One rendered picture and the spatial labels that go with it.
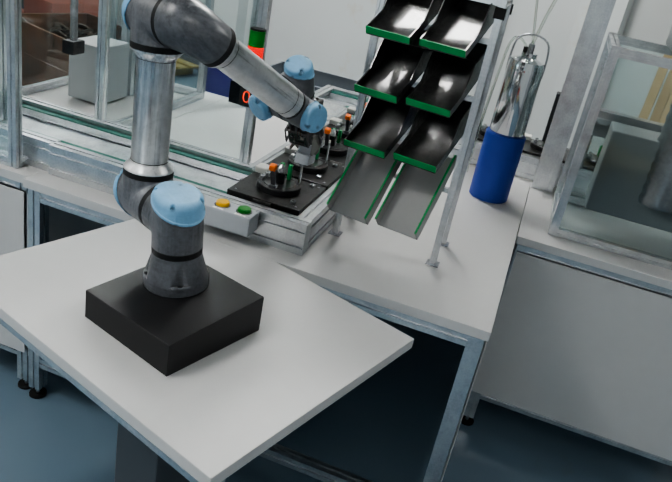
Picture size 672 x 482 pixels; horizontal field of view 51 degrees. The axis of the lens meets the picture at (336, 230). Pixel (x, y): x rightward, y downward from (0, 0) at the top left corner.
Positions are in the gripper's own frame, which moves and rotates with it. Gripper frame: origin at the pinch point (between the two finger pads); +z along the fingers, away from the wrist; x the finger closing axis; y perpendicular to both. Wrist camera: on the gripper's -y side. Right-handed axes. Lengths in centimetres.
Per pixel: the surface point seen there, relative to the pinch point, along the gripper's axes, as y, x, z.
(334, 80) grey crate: -173, -63, 152
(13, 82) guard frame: 16, -91, -9
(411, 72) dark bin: -21.6, 23.8, -18.9
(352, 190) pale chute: 5.4, 16.3, 7.2
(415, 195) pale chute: 1.4, 34.6, 5.7
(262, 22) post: -29.8, -27.3, -15.3
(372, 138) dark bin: -4.9, 18.5, -6.2
